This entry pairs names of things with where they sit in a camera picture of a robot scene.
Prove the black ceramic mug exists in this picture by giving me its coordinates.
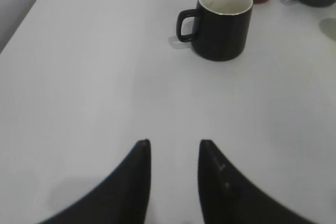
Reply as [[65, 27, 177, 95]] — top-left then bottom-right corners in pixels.
[[176, 0, 254, 62]]

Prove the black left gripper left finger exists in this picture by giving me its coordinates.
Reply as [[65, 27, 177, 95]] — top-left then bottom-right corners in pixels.
[[44, 139, 151, 223]]

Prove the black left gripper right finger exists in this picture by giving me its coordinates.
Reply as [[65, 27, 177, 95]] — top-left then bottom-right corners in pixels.
[[198, 140, 310, 223]]

